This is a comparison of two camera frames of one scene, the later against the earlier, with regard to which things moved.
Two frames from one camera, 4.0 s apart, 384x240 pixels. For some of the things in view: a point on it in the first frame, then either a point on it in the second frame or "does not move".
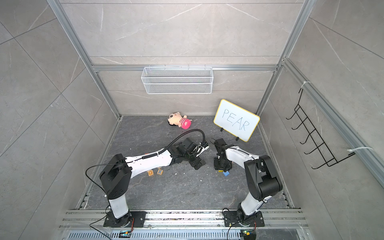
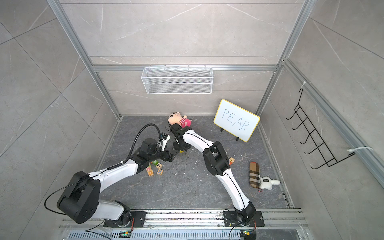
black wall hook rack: x=328 y=157 does not move
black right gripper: x=217 y=166 → x=177 y=146
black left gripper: x=196 y=164 → x=166 y=157
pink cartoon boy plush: x=176 y=119 does not move
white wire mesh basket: x=177 y=80 does not move
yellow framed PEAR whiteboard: x=235 y=120 does not move
